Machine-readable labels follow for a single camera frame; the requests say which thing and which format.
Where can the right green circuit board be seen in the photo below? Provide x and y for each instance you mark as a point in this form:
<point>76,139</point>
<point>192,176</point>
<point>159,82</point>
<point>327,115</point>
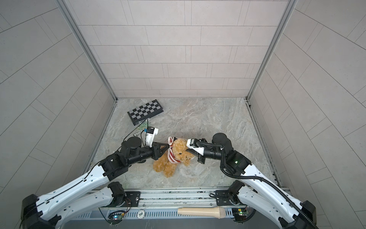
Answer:
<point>240,215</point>

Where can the right aluminium corner post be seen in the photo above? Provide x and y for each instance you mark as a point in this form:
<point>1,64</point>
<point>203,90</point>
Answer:
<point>276,37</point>

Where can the left aluminium corner post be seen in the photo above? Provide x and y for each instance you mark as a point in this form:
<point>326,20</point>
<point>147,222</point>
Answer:
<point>82,42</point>

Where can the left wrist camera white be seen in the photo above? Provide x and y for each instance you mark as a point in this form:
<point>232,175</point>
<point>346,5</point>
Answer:
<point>151,132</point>

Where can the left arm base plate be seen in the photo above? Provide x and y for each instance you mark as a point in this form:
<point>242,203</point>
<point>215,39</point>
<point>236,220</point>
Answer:
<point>131,199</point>

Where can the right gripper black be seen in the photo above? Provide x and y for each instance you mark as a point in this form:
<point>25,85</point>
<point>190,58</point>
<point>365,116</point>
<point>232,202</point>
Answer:
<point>200,158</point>

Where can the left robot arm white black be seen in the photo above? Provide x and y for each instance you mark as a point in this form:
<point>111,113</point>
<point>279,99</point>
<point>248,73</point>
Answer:
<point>94,189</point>

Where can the red white striped sweater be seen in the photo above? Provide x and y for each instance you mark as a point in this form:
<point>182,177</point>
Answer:
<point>171,156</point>

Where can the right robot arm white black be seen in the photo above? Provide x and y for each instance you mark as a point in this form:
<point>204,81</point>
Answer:
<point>251,187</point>

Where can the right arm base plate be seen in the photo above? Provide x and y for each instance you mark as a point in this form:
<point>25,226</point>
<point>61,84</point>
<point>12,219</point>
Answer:
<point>227,198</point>

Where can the folded black white chessboard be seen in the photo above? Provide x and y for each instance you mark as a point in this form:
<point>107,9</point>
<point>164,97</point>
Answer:
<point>145,111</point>

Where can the green circuit board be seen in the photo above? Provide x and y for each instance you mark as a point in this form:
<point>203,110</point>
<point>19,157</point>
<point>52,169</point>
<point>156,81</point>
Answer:
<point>116,217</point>
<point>240,215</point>

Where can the brown teddy bear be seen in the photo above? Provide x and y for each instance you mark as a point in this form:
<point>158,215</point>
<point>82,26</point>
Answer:
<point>176,154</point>

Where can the aluminium corner post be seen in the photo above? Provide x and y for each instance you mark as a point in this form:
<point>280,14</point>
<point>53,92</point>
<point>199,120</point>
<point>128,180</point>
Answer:
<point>82,42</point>
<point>276,37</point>

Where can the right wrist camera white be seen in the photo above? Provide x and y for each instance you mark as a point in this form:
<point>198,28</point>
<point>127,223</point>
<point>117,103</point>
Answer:
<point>194,148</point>

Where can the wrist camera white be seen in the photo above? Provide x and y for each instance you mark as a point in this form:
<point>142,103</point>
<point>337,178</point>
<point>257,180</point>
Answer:
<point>194,148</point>
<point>151,132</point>

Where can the aluminium front rail frame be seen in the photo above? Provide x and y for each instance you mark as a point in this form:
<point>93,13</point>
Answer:
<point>163,204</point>

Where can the small green clear bag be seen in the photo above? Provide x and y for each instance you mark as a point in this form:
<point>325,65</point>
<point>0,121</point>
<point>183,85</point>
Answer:
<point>143,126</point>

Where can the left green circuit board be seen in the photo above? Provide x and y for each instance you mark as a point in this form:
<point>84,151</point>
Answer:
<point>116,217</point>

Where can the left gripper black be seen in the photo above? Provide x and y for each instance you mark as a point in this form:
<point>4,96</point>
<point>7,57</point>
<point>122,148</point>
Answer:
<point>155,151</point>

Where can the beige cylindrical handle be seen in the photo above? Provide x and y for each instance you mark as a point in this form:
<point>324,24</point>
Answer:
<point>216,212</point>

